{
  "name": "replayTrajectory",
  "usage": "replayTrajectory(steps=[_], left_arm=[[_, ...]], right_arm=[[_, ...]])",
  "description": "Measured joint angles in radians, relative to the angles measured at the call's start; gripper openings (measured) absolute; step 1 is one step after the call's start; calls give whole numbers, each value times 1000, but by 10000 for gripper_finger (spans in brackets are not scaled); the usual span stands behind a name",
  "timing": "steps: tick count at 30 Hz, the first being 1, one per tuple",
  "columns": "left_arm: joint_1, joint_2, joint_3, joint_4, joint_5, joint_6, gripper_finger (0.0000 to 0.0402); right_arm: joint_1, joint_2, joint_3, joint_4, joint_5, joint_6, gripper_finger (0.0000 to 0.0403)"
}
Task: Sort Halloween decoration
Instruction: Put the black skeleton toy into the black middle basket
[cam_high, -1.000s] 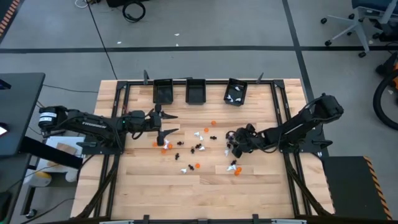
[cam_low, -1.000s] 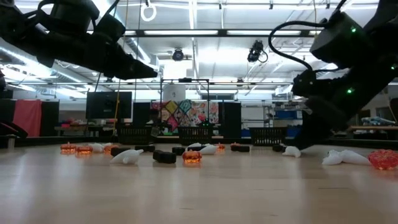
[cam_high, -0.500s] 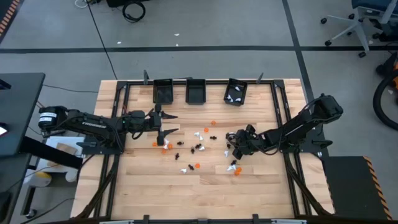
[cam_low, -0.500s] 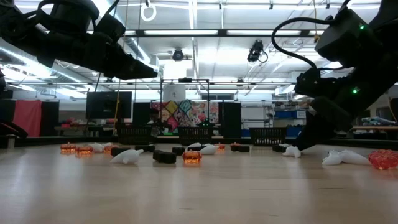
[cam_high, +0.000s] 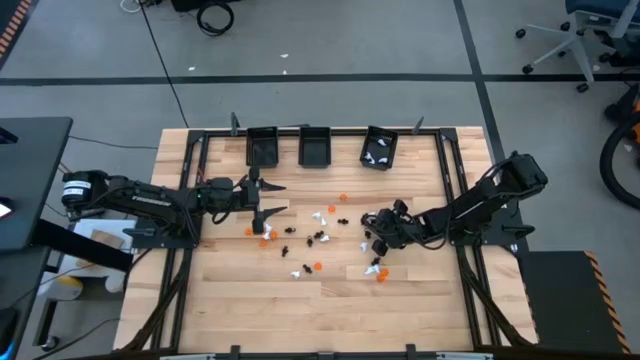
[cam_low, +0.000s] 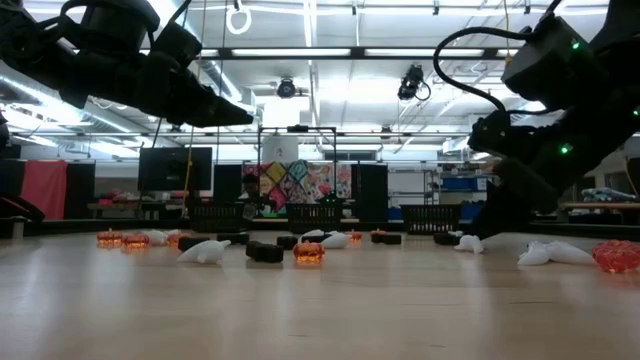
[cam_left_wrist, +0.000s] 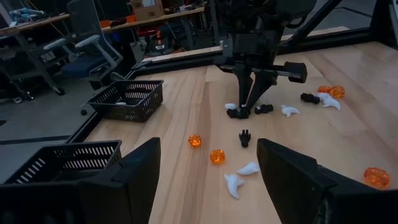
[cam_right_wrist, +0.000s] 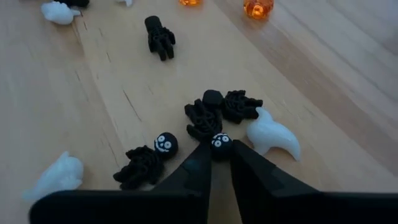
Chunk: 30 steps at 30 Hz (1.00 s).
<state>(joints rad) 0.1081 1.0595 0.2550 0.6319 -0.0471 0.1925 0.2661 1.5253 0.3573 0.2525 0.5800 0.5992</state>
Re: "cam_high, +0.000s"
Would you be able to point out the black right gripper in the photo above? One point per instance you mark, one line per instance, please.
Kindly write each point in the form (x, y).
(400, 230)

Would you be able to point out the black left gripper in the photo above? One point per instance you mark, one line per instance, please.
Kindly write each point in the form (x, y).
(250, 195)

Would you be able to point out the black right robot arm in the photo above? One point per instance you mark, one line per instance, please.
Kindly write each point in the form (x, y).
(480, 200)

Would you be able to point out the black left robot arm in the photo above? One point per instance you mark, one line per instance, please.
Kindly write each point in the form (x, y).
(145, 200)

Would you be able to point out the black plastic basket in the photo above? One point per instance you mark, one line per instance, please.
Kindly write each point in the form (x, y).
(315, 150)
(376, 150)
(262, 150)

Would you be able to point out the white round container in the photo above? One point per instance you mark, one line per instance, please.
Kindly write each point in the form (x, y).
(115, 282)

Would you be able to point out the white cardboard box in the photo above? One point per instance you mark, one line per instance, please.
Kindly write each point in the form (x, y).
(85, 227)

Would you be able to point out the black power brick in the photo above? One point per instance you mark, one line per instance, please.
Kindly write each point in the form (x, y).
(82, 214)

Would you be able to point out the black diagonal beam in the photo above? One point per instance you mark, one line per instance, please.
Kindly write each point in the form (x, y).
(85, 245)

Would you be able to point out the black mat hazard stripe edge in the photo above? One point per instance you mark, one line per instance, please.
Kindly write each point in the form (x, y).
(560, 300)
(7, 12)

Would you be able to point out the black equipment box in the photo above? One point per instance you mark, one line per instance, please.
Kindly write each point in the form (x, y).
(200, 4)

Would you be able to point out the white yellow container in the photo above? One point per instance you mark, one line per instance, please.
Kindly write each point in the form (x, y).
(62, 289)

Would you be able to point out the black desk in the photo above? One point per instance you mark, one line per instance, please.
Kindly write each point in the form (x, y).
(30, 175)

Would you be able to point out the office chair white base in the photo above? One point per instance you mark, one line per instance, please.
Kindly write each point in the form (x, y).
(570, 42)

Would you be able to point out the lit screen device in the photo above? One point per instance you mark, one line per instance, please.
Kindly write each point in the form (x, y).
(4, 210)

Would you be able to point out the black orange machine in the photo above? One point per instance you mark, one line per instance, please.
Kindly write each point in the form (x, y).
(622, 107)

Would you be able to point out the black aluminium table frame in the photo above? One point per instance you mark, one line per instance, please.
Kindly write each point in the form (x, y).
(225, 133)

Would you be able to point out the grey bracket post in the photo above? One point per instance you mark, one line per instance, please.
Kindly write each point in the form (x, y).
(234, 124)
(418, 125)

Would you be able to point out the dark frame clamp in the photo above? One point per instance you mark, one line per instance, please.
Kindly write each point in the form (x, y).
(235, 351)
(411, 351)

